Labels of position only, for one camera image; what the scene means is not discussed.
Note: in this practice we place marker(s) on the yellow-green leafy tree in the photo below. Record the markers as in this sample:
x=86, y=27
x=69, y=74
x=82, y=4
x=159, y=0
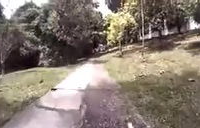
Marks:
x=120, y=28

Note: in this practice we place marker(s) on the pale concrete path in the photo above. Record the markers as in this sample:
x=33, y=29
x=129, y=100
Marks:
x=64, y=96

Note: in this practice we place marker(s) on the dense dark green trees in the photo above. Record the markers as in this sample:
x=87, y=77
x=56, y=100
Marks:
x=54, y=30

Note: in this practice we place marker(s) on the thin pole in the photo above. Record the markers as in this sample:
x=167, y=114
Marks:
x=142, y=23

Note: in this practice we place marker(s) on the grass field with shadows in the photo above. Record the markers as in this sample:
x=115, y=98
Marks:
x=164, y=83

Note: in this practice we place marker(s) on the robot's own part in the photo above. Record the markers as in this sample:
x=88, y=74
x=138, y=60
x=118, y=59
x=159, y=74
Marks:
x=130, y=125

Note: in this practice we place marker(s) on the white building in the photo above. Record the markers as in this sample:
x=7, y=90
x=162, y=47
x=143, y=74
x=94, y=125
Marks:
x=174, y=28

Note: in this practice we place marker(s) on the grass verge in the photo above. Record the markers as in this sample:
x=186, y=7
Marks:
x=18, y=90

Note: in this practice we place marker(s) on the bare small tree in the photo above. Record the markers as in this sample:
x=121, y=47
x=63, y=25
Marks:
x=3, y=46

